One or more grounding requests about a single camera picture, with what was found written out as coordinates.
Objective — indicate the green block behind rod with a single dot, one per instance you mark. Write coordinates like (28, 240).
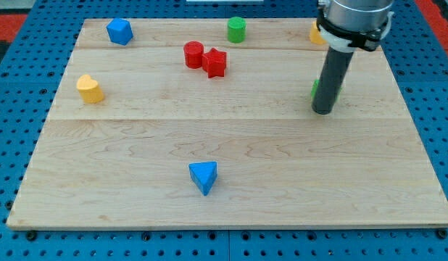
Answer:
(314, 89)

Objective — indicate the red cylinder block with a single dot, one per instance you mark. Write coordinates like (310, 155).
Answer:
(193, 51)

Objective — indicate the light wooden board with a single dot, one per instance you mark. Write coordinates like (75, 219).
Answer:
(122, 164)

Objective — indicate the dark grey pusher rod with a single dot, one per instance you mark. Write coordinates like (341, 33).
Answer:
(332, 75)

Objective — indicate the blue triangle block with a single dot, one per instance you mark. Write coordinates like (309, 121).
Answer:
(203, 174)

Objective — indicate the blue cube block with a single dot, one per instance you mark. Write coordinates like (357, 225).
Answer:
(119, 31)

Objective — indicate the yellow block behind arm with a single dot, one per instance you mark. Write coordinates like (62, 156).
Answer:
(315, 36)

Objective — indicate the red star block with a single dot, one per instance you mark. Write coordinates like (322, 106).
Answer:
(214, 63)

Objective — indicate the yellow heart block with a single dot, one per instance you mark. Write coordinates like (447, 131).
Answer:
(89, 89)

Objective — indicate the green cylinder block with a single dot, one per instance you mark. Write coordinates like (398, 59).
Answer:
(236, 30)

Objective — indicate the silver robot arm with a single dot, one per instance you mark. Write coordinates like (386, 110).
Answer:
(347, 25)

